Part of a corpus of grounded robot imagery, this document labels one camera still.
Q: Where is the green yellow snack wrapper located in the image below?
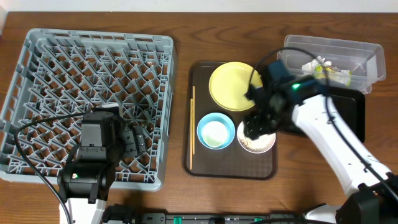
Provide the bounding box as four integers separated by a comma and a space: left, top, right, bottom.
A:
314, 65, 352, 86

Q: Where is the dark brown serving tray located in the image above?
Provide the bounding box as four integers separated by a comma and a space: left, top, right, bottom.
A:
183, 62, 277, 180

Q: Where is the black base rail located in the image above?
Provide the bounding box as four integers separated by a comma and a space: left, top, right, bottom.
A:
101, 203, 307, 224

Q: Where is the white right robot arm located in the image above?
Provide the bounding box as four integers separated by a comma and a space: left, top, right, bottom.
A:
243, 77, 397, 223

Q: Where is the clear plastic waste bin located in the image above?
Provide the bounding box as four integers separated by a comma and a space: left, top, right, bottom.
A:
277, 35, 386, 94

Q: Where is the grey plastic dish rack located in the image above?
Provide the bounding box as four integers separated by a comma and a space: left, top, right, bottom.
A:
1, 29, 177, 191

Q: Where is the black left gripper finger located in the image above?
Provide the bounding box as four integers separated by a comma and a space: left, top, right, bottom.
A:
134, 126, 146, 153
123, 131, 137, 157

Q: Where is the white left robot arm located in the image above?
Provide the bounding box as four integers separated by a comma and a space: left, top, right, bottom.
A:
57, 104, 147, 223

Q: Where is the black food waste tray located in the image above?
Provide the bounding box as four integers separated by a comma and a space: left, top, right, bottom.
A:
277, 85, 366, 143

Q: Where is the yellow plate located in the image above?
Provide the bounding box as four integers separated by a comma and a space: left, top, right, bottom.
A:
209, 62, 254, 111

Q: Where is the pale green cup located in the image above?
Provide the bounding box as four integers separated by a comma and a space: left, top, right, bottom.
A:
200, 121, 228, 148

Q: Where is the white pink bowl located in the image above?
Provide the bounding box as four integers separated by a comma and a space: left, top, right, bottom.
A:
236, 122, 276, 154

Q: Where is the light blue bowl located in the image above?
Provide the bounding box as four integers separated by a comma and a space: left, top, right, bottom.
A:
197, 113, 236, 150

